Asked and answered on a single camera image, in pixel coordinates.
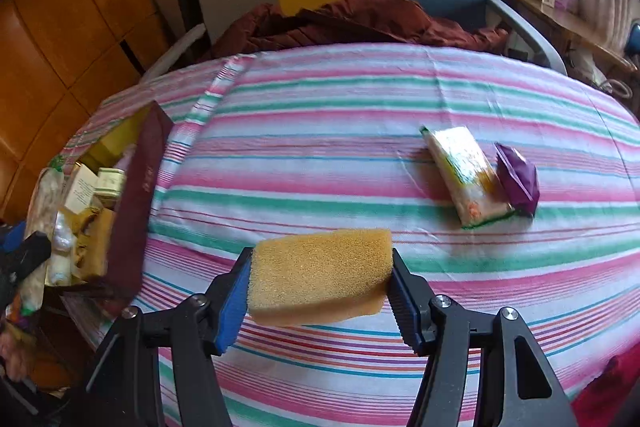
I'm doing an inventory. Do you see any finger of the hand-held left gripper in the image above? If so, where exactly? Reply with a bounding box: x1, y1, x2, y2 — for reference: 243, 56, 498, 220
0, 222, 27, 254
2, 231, 53, 280

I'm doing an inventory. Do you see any white roll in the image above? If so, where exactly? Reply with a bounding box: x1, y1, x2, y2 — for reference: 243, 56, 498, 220
47, 212, 76, 288

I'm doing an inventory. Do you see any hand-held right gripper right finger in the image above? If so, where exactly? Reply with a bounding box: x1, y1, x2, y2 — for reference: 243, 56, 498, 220
387, 248, 573, 427

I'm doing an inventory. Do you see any gold storage box maroon outside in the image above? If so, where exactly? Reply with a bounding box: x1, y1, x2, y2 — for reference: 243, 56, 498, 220
25, 101, 175, 308

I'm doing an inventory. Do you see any green yellow packet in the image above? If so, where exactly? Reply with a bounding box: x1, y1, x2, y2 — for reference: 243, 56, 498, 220
419, 125, 516, 229

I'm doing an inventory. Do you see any wooden side desk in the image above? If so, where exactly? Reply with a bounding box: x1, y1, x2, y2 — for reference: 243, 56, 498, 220
500, 0, 640, 75

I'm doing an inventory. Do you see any wooden wardrobe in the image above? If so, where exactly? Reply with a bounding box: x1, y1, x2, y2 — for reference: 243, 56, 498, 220
0, 0, 173, 228

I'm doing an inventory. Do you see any person's red clothing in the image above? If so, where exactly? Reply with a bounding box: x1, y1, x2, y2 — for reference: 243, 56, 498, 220
572, 349, 640, 427

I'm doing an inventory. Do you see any striped tablecloth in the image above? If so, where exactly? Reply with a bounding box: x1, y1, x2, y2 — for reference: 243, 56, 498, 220
27, 42, 640, 427

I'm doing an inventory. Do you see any maroon jacket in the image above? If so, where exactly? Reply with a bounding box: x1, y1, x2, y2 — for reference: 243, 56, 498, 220
200, 0, 511, 62

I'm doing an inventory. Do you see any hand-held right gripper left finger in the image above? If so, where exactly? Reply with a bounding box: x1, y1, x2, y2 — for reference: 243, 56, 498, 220
75, 247, 253, 427

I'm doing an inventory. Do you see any clear bag of white cotton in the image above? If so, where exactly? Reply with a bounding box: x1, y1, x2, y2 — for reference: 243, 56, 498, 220
27, 167, 66, 233

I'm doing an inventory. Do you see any white cardboard box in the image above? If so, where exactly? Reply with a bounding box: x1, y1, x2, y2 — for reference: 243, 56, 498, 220
62, 164, 99, 212

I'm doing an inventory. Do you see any purple packet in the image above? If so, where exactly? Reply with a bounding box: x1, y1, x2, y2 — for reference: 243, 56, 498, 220
494, 143, 541, 219

